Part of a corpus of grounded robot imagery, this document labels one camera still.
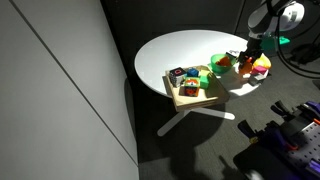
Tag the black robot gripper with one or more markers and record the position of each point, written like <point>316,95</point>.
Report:
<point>254,45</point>

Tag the pink toy cube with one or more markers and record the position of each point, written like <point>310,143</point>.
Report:
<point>260,69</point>

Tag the yellow toy banana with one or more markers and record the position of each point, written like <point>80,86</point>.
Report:
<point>266,61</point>

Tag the grey toy cube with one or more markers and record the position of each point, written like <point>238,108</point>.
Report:
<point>257,79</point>

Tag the orange toy block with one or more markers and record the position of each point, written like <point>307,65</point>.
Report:
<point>224,61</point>

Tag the green plastic bowl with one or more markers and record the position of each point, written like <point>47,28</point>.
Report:
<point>218,68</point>

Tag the light yellow-green toy cube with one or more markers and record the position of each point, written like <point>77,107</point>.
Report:
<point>205,72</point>

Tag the green toy cube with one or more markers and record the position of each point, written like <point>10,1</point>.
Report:
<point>204,82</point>

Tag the blue toy cube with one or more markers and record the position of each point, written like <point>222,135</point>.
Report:
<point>192,72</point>

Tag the black white patterned cube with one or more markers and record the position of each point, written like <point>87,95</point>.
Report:
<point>232,53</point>

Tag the wooden tray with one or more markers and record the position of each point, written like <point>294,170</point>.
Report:
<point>213,95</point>

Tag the black bag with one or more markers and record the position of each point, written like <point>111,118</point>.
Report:
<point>305,53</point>

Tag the black clamp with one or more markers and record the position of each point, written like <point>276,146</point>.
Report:
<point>248,128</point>
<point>281,108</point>

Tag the colourful orange picture cube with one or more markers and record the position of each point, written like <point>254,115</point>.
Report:
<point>191,87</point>

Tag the white table base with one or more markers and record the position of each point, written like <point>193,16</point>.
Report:
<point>213,113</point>

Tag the black white cube red symbol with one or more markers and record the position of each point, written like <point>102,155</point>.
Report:
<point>176,76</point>

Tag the purple clamp orange tip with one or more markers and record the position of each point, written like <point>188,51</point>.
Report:
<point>278,135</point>

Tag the dark perforated metal plate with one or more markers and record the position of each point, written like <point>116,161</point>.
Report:
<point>306,146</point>

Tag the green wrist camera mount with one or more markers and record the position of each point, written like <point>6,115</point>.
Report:
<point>273,42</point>

